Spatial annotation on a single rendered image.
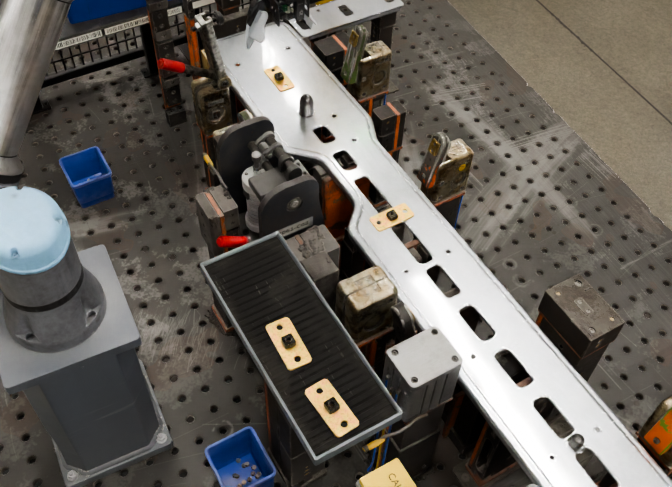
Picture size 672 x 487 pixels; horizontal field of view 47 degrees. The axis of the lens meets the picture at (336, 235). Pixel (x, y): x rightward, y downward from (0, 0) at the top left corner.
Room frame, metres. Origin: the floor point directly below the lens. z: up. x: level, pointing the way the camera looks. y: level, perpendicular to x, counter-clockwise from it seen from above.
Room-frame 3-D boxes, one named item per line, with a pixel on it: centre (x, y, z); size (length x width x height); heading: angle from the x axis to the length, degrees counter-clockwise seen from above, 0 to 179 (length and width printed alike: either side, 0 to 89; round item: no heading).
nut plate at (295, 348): (0.59, 0.06, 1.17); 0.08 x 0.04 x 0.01; 30
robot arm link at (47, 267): (0.67, 0.44, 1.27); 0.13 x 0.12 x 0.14; 56
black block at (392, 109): (1.30, -0.10, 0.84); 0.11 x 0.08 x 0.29; 123
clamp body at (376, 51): (1.43, -0.06, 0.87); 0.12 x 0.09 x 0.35; 123
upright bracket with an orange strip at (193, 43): (1.37, 0.33, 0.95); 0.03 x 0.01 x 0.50; 33
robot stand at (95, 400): (0.66, 0.43, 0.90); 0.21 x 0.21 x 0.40; 29
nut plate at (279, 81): (1.37, 0.14, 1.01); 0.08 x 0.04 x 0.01; 33
